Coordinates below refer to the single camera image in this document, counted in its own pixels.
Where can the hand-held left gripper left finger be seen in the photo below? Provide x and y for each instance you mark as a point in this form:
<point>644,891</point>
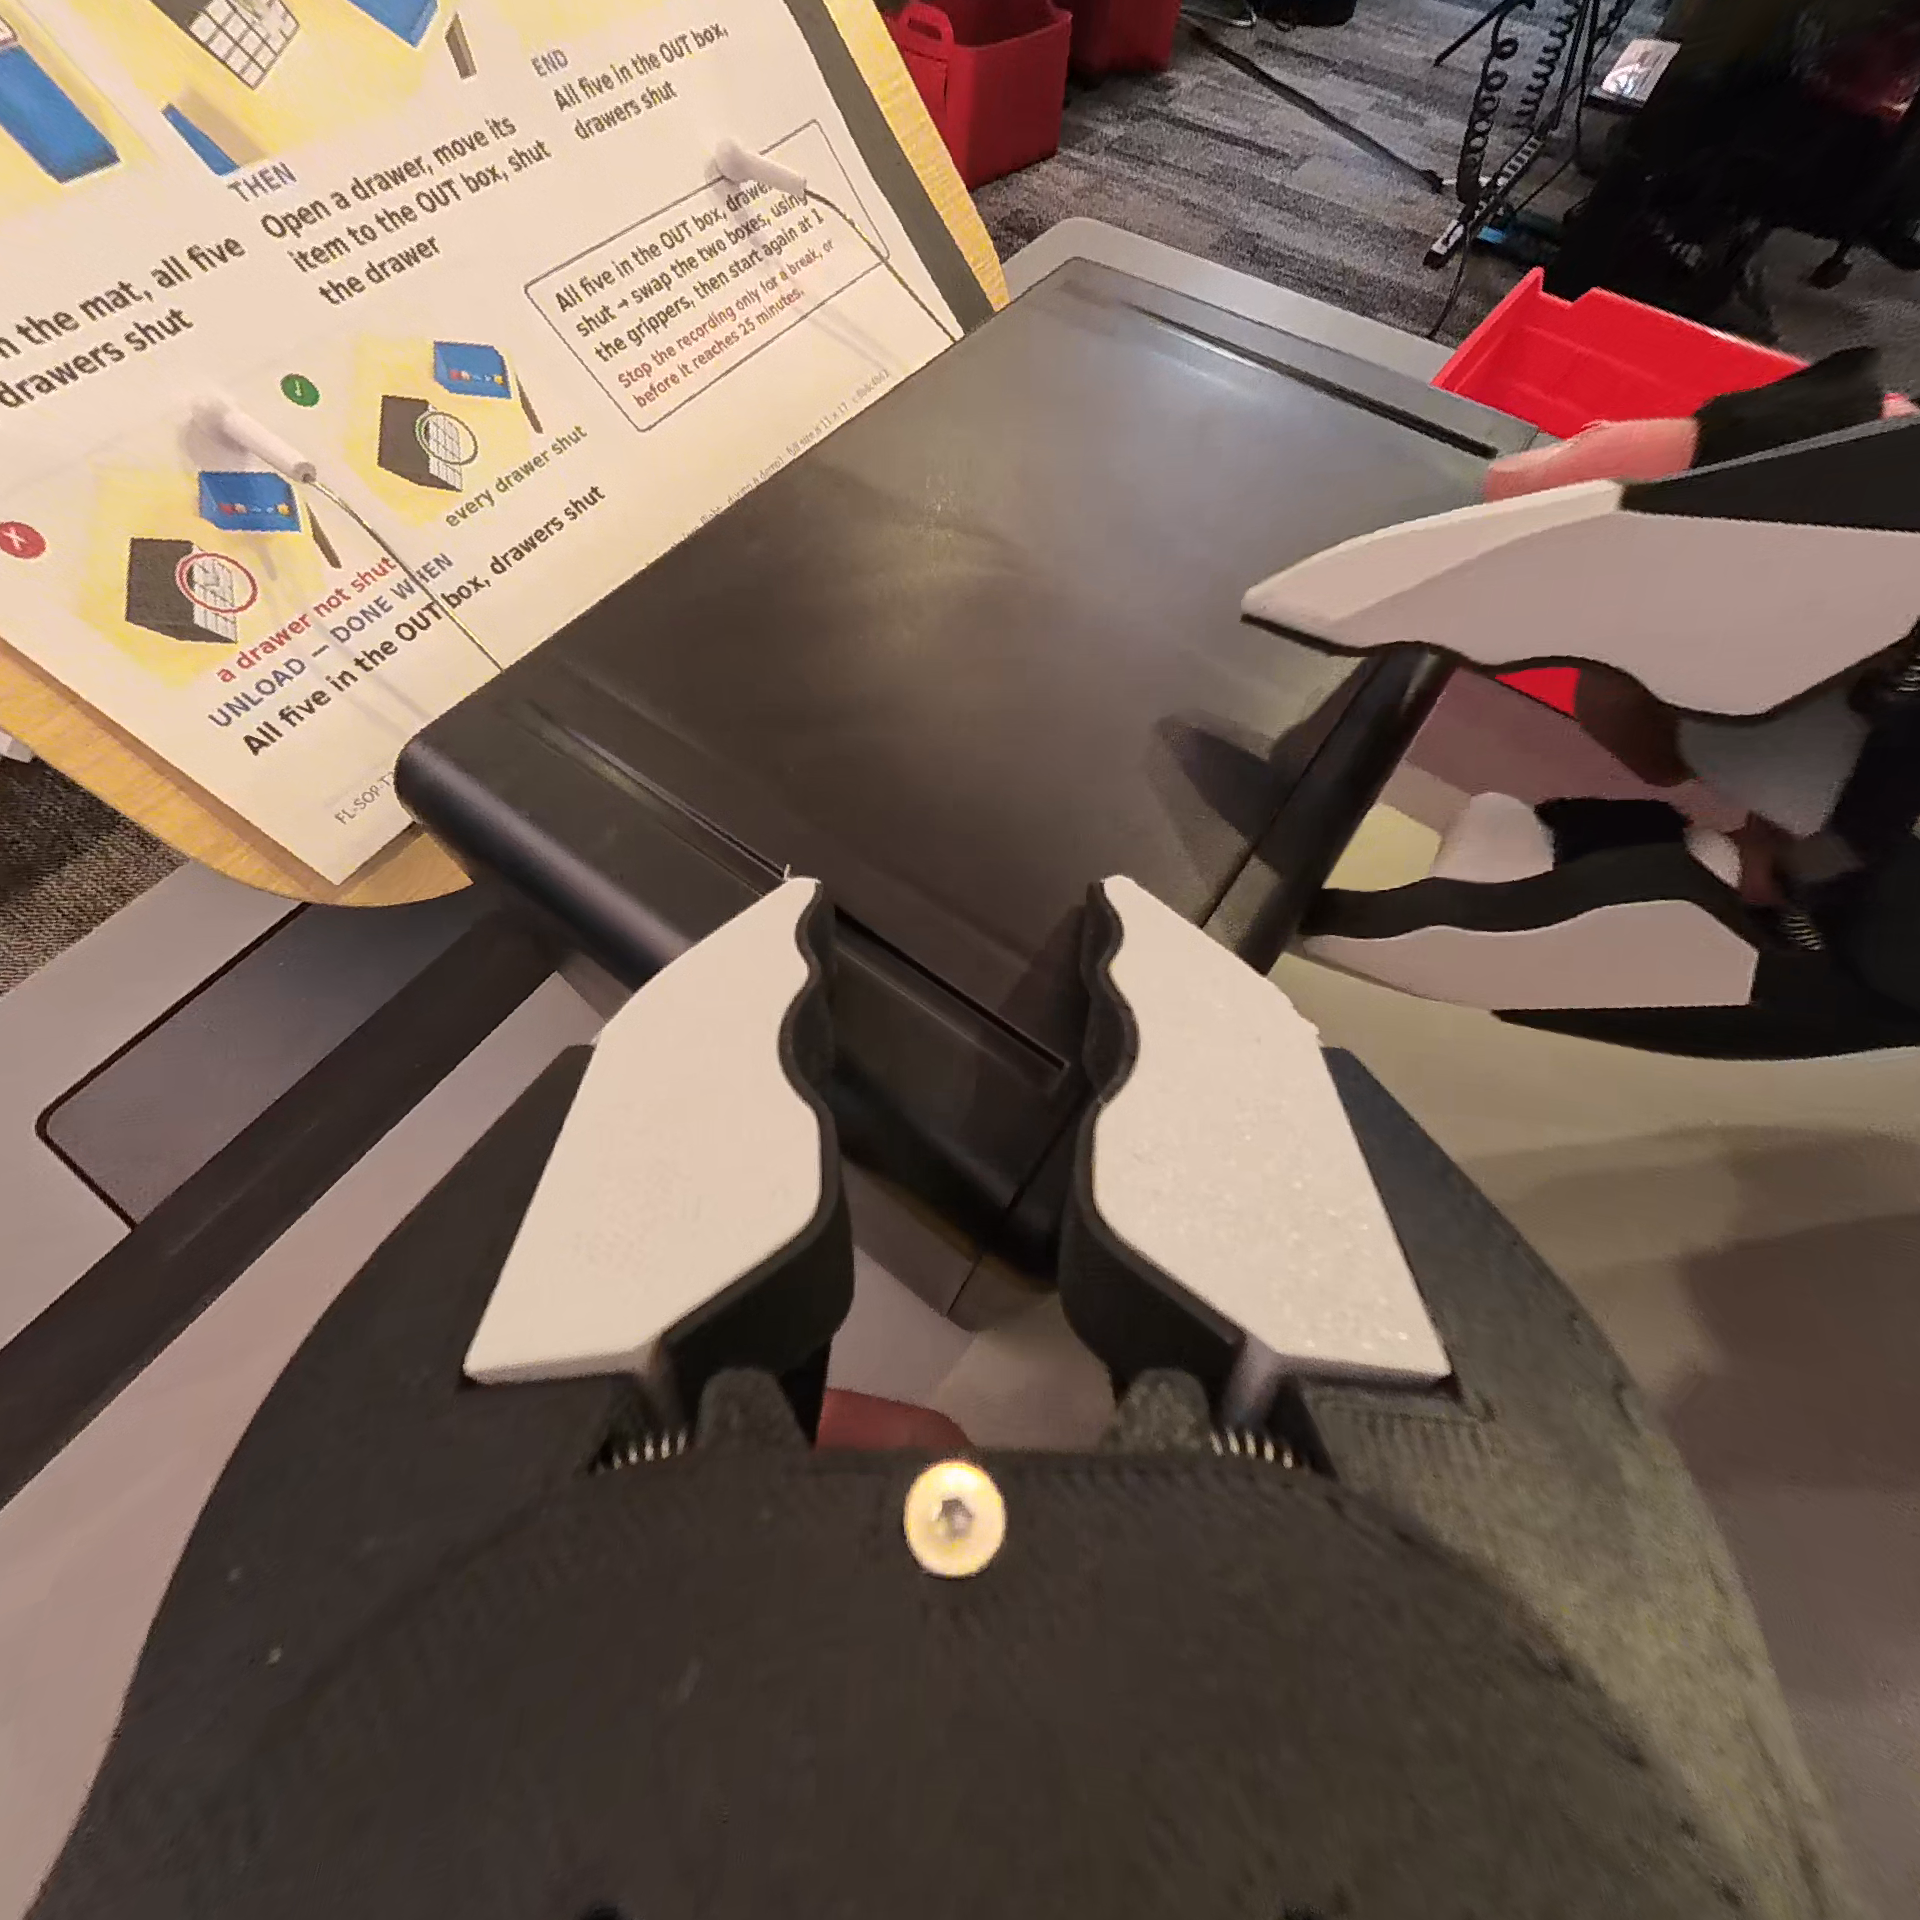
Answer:
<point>662,1170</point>

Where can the instruction sheet on board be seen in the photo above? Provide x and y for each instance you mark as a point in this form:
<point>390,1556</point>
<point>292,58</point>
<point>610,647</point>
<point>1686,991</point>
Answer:
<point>149,780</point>

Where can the person's right hand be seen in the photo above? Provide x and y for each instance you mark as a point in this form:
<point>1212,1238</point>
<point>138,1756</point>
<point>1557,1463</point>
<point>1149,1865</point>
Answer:
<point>1575,454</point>

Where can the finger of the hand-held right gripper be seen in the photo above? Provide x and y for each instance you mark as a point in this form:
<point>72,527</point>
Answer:
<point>1501,578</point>
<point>1575,960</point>

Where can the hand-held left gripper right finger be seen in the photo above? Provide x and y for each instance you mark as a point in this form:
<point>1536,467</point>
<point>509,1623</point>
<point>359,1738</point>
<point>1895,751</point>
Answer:
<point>1244,1170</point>

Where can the black drawer cabinet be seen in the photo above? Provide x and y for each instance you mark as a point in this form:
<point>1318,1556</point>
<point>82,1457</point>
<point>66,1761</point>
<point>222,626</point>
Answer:
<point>931,599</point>

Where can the printed instruction sheet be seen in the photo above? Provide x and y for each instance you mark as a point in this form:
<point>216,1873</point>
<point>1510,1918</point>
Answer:
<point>376,224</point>

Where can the red plastic bin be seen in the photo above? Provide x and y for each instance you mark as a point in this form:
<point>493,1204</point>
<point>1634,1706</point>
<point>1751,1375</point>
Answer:
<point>990,89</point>
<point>1125,31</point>
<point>1589,352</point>

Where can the black power strip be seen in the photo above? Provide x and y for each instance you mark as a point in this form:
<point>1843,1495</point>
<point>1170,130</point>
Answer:
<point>1501,182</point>

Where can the dark equipment pile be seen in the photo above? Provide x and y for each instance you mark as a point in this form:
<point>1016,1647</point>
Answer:
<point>1725,148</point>

